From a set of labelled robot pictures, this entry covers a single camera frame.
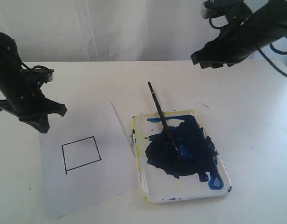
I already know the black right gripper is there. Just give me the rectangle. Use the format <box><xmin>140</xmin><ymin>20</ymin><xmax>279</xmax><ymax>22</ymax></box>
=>
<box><xmin>191</xmin><ymin>23</ymin><xmax>258</xmax><ymax>69</ymax></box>

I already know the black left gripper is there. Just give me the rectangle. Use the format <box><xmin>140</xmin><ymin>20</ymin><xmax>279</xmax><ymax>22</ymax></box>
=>
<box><xmin>0</xmin><ymin>70</ymin><xmax>67</xmax><ymax>133</ymax></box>

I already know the white paper with square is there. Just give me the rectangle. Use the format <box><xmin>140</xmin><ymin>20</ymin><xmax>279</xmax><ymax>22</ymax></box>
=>
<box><xmin>40</xmin><ymin>103</ymin><xmax>136</xmax><ymax>219</ymax></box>

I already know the black paintbrush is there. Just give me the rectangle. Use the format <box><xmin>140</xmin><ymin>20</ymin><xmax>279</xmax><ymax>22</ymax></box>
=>
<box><xmin>148</xmin><ymin>82</ymin><xmax>185</xmax><ymax>167</ymax></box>

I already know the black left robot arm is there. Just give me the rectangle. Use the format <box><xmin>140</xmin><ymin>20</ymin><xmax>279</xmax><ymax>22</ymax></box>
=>
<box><xmin>0</xmin><ymin>32</ymin><xmax>67</xmax><ymax>133</ymax></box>

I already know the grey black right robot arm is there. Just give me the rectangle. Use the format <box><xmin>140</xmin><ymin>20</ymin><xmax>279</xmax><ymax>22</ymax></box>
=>
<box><xmin>191</xmin><ymin>0</ymin><xmax>287</xmax><ymax>69</ymax></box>

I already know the white paint tray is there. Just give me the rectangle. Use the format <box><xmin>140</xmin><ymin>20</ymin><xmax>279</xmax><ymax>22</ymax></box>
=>
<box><xmin>132</xmin><ymin>110</ymin><xmax>232</xmax><ymax>203</ymax></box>

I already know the white backdrop curtain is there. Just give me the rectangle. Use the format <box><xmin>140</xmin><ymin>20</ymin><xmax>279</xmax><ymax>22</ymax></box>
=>
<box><xmin>0</xmin><ymin>0</ymin><xmax>219</xmax><ymax>62</ymax></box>

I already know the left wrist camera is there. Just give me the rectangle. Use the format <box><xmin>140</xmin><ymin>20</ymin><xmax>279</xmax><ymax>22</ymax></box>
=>
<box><xmin>24</xmin><ymin>65</ymin><xmax>54</xmax><ymax>88</ymax></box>

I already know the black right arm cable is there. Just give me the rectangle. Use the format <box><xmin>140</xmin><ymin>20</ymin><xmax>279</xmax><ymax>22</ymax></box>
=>
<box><xmin>208</xmin><ymin>16</ymin><xmax>287</xmax><ymax>79</ymax></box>

